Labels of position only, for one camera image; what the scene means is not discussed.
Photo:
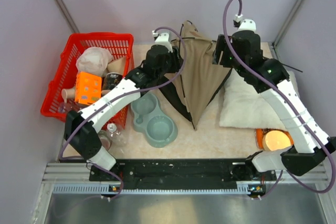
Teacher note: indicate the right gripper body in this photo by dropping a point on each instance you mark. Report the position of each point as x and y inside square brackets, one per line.
[227, 60]

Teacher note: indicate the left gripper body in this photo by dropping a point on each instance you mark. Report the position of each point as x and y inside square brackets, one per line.
[172, 63]

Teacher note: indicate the beige fabric pet tent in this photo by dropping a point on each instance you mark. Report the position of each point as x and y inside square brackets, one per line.
[207, 78]

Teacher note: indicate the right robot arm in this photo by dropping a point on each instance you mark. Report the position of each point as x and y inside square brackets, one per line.
[311, 143]

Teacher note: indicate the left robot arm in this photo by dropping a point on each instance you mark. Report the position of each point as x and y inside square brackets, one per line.
[81, 128]

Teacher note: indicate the grey-green double pet bowl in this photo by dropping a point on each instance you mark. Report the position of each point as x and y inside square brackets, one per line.
[148, 118]

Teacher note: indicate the white fluffy cushion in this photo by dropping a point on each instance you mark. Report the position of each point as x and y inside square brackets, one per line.
[244, 108]

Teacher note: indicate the brown paper cone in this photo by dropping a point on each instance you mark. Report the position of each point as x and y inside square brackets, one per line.
[119, 66]

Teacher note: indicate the black instant noodle cup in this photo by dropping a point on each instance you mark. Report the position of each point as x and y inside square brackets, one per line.
[111, 80]

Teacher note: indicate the pink white plastic bag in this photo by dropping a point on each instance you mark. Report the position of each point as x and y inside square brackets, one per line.
[94, 60]

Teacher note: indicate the orange cardboard box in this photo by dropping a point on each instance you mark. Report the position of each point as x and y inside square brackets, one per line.
[88, 88]

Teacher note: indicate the clear plastic bottle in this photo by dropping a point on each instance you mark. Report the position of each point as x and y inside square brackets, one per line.
[115, 134]

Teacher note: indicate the steel bowl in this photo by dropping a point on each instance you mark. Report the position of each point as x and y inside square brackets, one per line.
[105, 140]

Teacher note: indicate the red plastic basket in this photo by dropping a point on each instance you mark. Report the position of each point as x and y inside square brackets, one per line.
[119, 45]

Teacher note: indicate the beige paper cup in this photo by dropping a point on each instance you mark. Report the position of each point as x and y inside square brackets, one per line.
[68, 94]

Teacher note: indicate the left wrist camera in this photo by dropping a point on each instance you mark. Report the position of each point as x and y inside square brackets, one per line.
[162, 39]

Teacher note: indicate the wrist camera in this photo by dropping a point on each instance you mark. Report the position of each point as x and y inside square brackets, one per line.
[244, 24]
[162, 39]

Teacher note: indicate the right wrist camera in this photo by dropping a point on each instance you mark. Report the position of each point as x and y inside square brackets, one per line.
[244, 24]

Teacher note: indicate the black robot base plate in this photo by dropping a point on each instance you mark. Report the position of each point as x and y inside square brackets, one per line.
[175, 174]

